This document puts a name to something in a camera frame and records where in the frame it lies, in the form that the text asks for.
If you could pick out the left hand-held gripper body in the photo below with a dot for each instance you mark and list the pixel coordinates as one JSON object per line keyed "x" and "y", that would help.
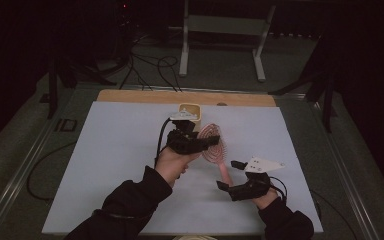
{"x": 181, "y": 141}

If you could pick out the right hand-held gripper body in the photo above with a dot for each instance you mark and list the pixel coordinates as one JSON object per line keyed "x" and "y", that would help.
{"x": 250, "y": 190}

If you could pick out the pink hairbrush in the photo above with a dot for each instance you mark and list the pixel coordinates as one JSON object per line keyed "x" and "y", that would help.
{"x": 224, "y": 173}

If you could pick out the cream square cup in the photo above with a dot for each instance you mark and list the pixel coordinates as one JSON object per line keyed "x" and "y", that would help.
{"x": 189, "y": 107}

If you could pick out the person's right hand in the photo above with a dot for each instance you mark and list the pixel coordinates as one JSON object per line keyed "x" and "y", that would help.
{"x": 264, "y": 201}

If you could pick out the person's left hand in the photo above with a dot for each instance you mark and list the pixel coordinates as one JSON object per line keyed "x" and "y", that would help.
{"x": 171, "y": 166}

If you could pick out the white table sheet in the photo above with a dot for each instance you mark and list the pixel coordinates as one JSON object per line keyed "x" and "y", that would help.
{"x": 113, "y": 166}

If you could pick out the dark tripod stand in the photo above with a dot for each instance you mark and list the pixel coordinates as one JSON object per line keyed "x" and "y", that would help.
{"x": 328, "y": 100}
{"x": 52, "y": 96}

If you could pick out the floor socket box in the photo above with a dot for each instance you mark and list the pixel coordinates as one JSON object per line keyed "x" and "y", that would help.
{"x": 68, "y": 125}

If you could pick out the grey metal stand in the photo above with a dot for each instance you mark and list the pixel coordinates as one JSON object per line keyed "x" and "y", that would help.
{"x": 225, "y": 25}

